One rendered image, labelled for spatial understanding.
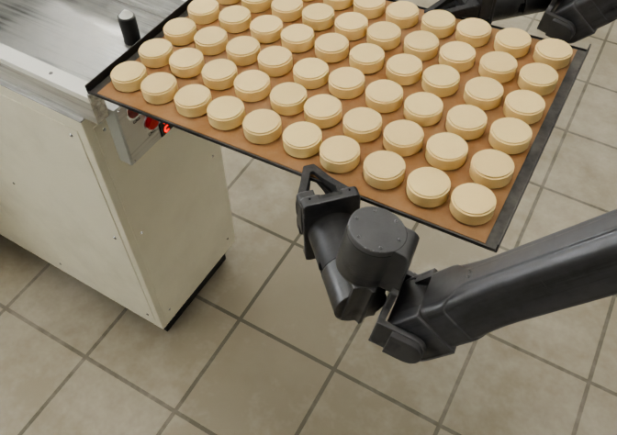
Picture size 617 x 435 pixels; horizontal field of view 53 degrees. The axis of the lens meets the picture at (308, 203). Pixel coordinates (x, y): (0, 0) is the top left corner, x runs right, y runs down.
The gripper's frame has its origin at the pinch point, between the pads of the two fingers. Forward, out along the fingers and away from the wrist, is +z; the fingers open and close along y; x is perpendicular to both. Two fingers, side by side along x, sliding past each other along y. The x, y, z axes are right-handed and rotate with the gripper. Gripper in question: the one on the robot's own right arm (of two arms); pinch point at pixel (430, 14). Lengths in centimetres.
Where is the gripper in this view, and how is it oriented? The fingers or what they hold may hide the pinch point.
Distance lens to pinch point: 102.3
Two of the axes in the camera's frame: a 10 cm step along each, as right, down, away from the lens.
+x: 2.6, 7.4, -6.2
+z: -9.6, 2.2, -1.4
